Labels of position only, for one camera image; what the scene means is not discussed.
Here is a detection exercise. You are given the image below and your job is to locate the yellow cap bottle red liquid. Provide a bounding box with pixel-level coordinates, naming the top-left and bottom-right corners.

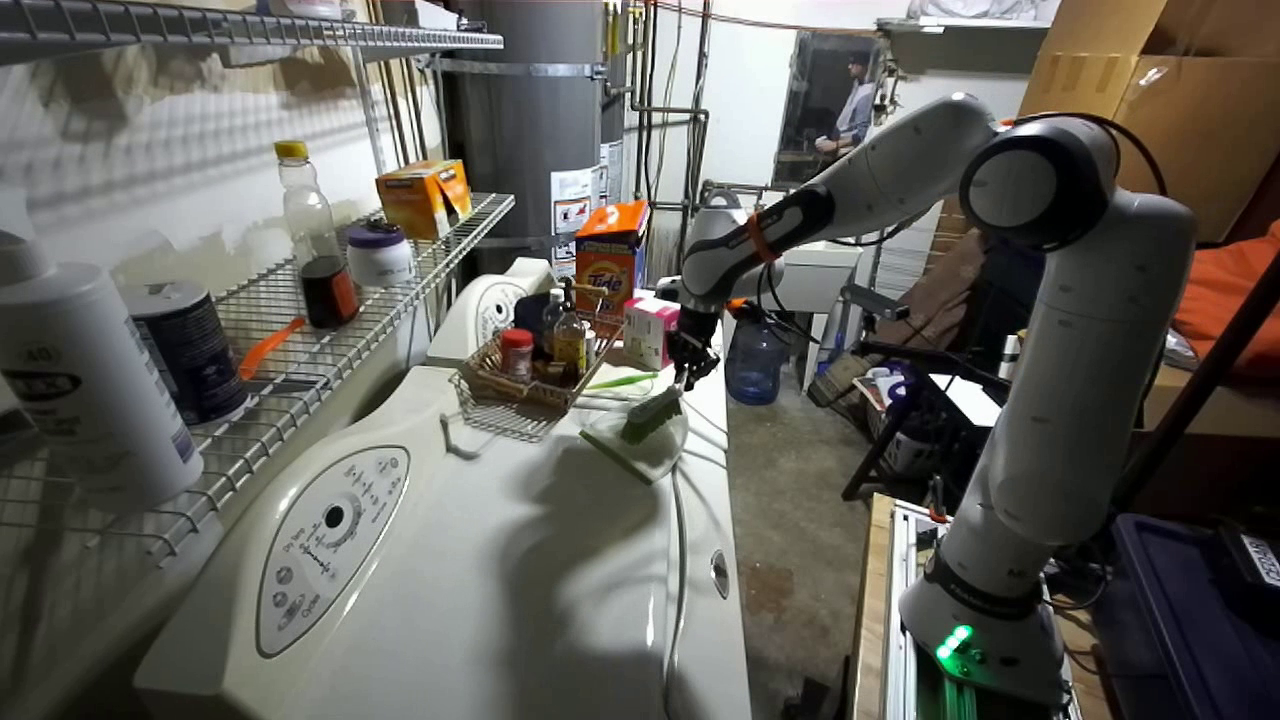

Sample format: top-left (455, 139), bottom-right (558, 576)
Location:
top-left (270, 135), bottom-right (369, 338)

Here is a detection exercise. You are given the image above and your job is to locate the navy storage bin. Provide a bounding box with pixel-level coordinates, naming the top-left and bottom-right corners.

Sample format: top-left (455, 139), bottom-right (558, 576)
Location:
top-left (1091, 514), bottom-right (1280, 720)

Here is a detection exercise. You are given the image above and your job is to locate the wicker basket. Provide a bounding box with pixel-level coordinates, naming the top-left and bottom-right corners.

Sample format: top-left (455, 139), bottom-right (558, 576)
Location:
top-left (451, 338), bottom-right (604, 427)

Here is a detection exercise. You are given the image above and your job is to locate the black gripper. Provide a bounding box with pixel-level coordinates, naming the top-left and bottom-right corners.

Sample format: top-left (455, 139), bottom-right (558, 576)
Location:
top-left (664, 300), bottom-right (732, 399)

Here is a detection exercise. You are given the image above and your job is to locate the large cardboard box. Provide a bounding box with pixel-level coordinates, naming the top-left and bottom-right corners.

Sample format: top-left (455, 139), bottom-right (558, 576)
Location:
top-left (1130, 0), bottom-right (1280, 248)
top-left (1019, 0), bottom-right (1177, 120)

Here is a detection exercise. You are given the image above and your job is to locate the black diagonal pole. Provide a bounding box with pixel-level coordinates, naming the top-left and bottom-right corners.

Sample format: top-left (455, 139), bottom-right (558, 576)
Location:
top-left (1113, 252), bottom-right (1280, 517)

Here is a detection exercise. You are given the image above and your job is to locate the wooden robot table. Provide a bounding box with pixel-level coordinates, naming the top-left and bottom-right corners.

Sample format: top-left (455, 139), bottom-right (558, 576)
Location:
top-left (849, 493), bottom-right (935, 720)

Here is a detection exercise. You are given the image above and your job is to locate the orange and blue carton box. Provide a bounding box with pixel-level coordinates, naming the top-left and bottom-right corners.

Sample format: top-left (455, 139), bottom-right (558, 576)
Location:
top-left (571, 198), bottom-right (657, 338)

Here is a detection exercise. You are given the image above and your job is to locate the black folding chair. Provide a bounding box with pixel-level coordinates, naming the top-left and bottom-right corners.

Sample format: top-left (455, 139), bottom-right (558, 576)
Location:
top-left (834, 265), bottom-right (1015, 514)

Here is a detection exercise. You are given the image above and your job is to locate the pink carton box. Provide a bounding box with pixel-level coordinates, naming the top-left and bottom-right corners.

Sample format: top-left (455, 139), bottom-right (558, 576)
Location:
top-left (618, 292), bottom-right (683, 377)

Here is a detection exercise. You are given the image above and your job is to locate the person in grey shirt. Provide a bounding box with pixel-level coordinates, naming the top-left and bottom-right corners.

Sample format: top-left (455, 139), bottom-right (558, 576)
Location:
top-left (813, 56), bottom-right (883, 157)

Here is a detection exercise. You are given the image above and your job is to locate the blue water jug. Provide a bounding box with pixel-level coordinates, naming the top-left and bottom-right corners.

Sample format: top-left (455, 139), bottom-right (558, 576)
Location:
top-left (725, 309), bottom-right (790, 410)

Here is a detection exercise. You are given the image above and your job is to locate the white jar dark lid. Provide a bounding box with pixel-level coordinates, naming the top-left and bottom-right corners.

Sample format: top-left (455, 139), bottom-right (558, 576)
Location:
top-left (341, 217), bottom-right (419, 292)

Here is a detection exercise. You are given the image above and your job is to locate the amber glass bottle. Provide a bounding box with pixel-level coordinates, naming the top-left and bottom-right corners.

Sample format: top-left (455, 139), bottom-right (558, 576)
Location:
top-left (549, 300), bottom-right (604, 386)

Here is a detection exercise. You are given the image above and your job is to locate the red cap jar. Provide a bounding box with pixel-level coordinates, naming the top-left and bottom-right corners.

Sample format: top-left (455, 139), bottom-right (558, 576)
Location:
top-left (496, 325), bottom-right (541, 389)

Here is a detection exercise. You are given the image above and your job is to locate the white wire shelf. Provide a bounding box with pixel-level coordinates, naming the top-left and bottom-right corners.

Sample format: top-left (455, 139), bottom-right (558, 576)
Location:
top-left (0, 0), bottom-right (518, 565)

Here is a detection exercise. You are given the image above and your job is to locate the dark cylindrical can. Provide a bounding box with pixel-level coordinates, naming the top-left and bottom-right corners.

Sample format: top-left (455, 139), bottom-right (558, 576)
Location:
top-left (125, 280), bottom-right (252, 427)

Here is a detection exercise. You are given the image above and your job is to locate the white washer with round dial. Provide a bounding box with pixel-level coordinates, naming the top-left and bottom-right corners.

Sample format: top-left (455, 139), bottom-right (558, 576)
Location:
top-left (132, 365), bottom-right (755, 720)

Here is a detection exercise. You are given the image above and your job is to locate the orange plastic piece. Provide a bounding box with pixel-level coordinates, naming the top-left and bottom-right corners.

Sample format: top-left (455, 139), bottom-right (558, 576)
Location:
top-left (235, 315), bottom-right (311, 389)

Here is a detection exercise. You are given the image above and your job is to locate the grey water heater tank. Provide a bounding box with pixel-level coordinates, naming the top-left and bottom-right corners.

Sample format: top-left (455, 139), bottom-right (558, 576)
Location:
top-left (440, 0), bottom-right (610, 272)

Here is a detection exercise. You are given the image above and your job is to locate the orange cushion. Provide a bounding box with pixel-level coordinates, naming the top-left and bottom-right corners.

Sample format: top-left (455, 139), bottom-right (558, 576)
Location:
top-left (1170, 217), bottom-right (1280, 392)

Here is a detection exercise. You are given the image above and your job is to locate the white spray bottle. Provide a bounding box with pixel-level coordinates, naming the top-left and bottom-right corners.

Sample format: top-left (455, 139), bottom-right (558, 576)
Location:
top-left (0, 233), bottom-right (206, 517)

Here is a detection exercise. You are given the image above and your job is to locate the orange Kirkland box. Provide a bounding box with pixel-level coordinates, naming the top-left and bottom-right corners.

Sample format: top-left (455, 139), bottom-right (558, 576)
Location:
top-left (370, 157), bottom-right (481, 245)

